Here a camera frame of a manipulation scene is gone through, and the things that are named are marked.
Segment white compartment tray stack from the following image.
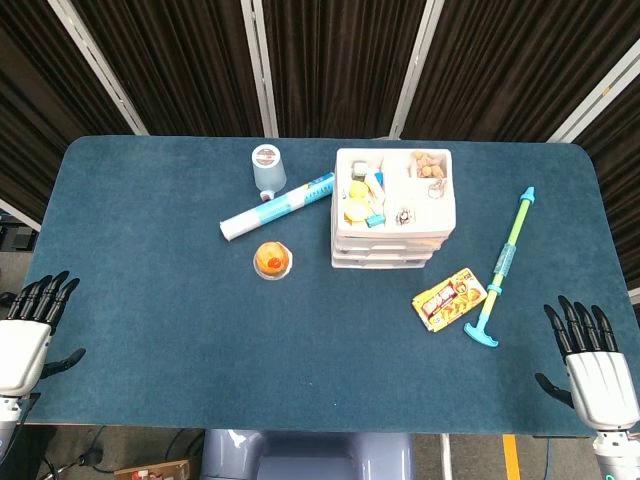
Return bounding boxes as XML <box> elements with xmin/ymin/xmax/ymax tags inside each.
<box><xmin>329</xmin><ymin>147</ymin><xmax>459</xmax><ymax>271</ymax></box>

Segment white partition frame post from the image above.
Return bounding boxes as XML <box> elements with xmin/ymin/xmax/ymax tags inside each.
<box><xmin>0</xmin><ymin>198</ymin><xmax>41</xmax><ymax>232</ymax></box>
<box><xmin>239</xmin><ymin>0</ymin><xmax>280</xmax><ymax>139</ymax></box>
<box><xmin>547</xmin><ymin>49</ymin><xmax>640</xmax><ymax>144</ymax></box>
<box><xmin>388</xmin><ymin>0</ymin><xmax>445</xmax><ymax>140</ymax></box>
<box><xmin>47</xmin><ymin>0</ymin><xmax>150</xmax><ymax>136</ymax></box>

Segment blue-grey cup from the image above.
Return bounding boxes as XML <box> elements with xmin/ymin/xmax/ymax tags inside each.
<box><xmin>250</xmin><ymin>143</ymin><xmax>288</xmax><ymax>202</ymax></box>

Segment orange fruit jelly cup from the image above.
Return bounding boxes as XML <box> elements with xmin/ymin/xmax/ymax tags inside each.
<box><xmin>253</xmin><ymin>241</ymin><xmax>294</xmax><ymax>281</ymax></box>

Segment yellow floor tape strip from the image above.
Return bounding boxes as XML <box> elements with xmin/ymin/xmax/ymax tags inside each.
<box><xmin>502</xmin><ymin>433</ymin><xmax>522</xmax><ymax>480</ymax></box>

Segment blue felt table mat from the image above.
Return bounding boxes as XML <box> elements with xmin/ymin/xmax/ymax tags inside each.
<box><xmin>22</xmin><ymin>135</ymin><xmax>630</xmax><ymax>435</ymax></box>

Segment clear plastic drawer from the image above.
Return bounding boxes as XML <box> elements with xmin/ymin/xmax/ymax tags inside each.
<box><xmin>333</xmin><ymin>233</ymin><xmax>449</xmax><ymax>250</ymax></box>
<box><xmin>332</xmin><ymin>247</ymin><xmax>441</xmax><ymax>261</ymax></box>
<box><xmin>332</xmin><ymin>258</ymin><xmax>434</xmax><ymax>271</ymax></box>

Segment white blue bag roll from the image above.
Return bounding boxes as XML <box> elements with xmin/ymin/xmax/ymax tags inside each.
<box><xmin>219</xmin><ymin>171</ymin><xmax>336</xmax><ymax>243</ymax></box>

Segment cardboard box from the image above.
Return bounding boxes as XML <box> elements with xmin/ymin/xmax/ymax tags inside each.
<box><xmin>113</xmin><ymin>457</ymin><xmax>201</xmax><ymax>480</ymax></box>

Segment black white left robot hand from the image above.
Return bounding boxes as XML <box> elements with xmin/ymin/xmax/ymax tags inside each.
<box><xmin>0</xmin><ymin>271</ymin><xmax>87</xmax><ymax>399</ymax></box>

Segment white orange card packet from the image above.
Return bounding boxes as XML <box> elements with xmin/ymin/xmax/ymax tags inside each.
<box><xmin>364</xmin><ymin>169</ymin><xmax>387</xmax><ymax>206</ymax></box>

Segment dark brown curtain panel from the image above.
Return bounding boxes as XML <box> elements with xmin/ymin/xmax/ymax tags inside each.
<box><xmin>262</xmin><ymin>0</ymin><xmax>431</xmax><ymax>139</ymax></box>
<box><xmin>0</xmin><ymin>0</ymin><xmax>136</xmax><ymax>224</ymax></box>
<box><xmin>402</xmin><ymin>0</ymin><xmax>640</xmax><ymax>142</ymax></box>
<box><xmin>572</xmin><ymin>89</ymin><xmax>640</xmax><ymax>291</ymax></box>
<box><xmin>69</xmin><ymin>0</ymin><xmax>266</xmax><ymax>137</ymax></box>

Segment green blue water gun toy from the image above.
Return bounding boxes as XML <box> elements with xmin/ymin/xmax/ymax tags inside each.
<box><xmin>463</xmin><ymin>186</ymin><xmax>536</xmax><ymax>349</ymax></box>

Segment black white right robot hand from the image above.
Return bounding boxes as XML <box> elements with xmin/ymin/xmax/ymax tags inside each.
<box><xmin>534</xmin><ymin>295</ymin><xmax>640</xmax><ymax>432</ymax></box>

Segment yellow snack packet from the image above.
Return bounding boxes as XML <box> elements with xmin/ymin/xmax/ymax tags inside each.
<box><xmin>411</xmin><ymin>267</ymin><xmax>488</xmax><ymax>333</ymax></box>

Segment blue-grey robot torso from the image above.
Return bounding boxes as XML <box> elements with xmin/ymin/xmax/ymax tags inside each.
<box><xmin>200</xmin><ymin>428</ymin><xmax>415</xmax><ymax>480</ymax></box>

